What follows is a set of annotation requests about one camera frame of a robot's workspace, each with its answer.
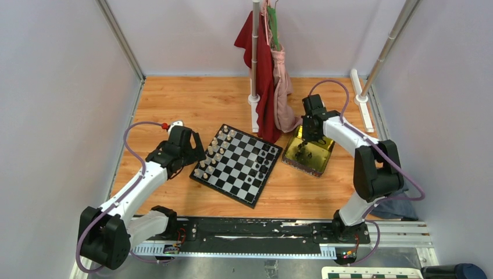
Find yellow square tin box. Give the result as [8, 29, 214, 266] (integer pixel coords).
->
[282, 125, 335, 178]

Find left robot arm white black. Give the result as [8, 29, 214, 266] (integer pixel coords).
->
[76, 121, 205, 273]

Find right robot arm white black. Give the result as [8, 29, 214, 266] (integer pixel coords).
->
[302, 94, 404, 243]

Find white chess pieces row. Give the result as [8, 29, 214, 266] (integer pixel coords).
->
[191, 125, 238, 181]

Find black pieces in tin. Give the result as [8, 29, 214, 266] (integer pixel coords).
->
[294, 141, 313, 162]

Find pink hanging garment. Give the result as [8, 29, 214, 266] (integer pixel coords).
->
[261, 1, 302, 133]

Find white rack foot bar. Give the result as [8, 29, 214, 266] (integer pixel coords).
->
[349, 69, 375, 133]

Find red hanging shirt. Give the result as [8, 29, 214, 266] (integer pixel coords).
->
[234, 12, 281, 143]

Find black white chessboard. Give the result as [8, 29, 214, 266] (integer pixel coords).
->
[189, 124, 283, 208]

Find white clothes rack pole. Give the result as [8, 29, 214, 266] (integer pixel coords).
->
[248, 0, 260, 133]

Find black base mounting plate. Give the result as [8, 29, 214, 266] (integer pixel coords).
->
[153, 217, 370, 256]

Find green clothes hanger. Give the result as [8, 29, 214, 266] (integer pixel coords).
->
[267, 4, 281, 51]

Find grey crumpled cloth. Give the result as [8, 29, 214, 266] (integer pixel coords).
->
[370, 199, 419, 221]

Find silver diagonal rack pole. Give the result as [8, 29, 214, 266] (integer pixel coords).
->
[362, 0, 421, 96]

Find dark blue object corner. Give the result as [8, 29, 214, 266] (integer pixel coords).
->
[420, 263, 487, 279]

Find aluminium frame rail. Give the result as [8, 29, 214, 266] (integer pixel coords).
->
[78, 212, 433, 270]

